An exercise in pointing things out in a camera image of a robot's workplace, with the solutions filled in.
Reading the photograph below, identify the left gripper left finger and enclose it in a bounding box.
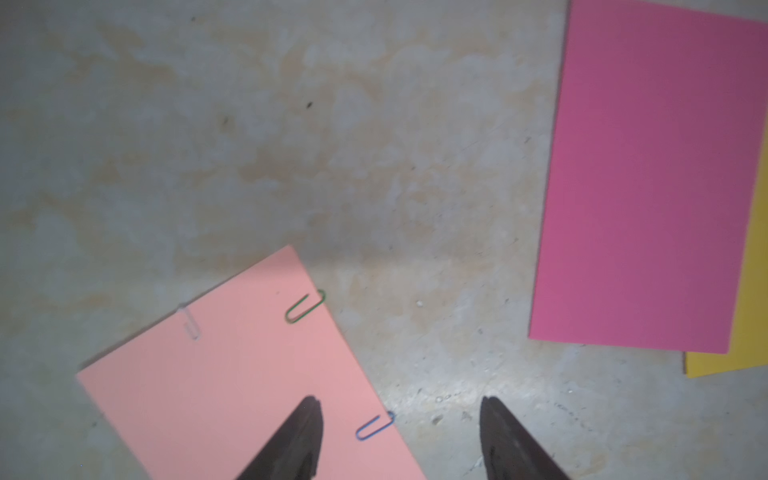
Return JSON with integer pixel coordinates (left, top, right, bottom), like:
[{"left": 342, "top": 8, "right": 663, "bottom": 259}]
[{"left": 237, "top": 396, "right": 324, "bottom": 480}]

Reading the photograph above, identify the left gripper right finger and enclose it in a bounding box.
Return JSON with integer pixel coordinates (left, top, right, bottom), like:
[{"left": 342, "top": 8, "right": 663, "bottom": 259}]
[{"left": 479, "top": 397, "right": 569, "bottom": 480}]

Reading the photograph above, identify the salmon pink paper sheet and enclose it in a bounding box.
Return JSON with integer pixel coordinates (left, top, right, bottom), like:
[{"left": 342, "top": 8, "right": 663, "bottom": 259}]
[{"left": 77, "top": 246, "right": 422, "bottom": 479}]

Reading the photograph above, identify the yellow paper sheet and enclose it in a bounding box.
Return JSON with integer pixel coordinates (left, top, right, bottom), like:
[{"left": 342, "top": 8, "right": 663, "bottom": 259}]
[{"left": 661, "top": 114, "right": 767, "bottom": 378}]

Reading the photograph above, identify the magenta paper sheet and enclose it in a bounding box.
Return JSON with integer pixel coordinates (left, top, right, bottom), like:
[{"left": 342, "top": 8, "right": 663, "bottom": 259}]
[{"left": 529, "top": 0, "right": 767, "bottom": 354}]

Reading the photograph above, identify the blue paperclip on pink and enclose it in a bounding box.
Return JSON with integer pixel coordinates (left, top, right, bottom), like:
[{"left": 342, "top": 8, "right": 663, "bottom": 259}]
[{"left": 355, "top": 411, "right": 396, "bottom": 441}]

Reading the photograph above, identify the dark paperclip on pink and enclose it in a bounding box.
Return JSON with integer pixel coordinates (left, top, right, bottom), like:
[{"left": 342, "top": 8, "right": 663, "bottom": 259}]
[{"left": 284, "top": 289, "right": 326, "bottom": 324}]

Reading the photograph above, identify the white paperclip on pink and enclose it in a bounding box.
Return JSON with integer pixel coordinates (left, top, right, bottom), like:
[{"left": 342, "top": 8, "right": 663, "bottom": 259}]
[{"left": 177, "top": 305, "right": 201, "bottom": 341}]

